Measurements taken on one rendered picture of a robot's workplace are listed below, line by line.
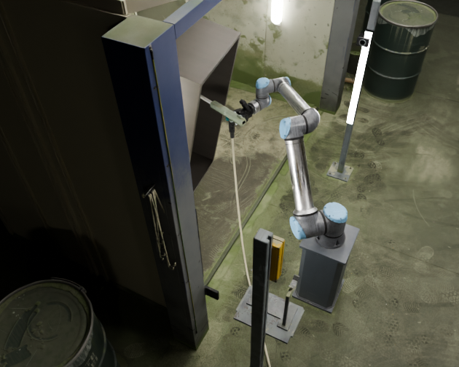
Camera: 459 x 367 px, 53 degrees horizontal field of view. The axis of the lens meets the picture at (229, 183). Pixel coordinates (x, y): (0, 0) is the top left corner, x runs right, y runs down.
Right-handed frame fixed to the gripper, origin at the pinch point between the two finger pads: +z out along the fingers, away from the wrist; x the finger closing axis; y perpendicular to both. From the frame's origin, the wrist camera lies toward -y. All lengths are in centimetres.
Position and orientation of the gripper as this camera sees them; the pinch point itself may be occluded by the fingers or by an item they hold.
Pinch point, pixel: (229, 119)
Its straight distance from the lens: 311.2
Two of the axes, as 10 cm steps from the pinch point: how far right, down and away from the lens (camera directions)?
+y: 0.1, 7.1, 7.1
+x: -7.0, -5.0, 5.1
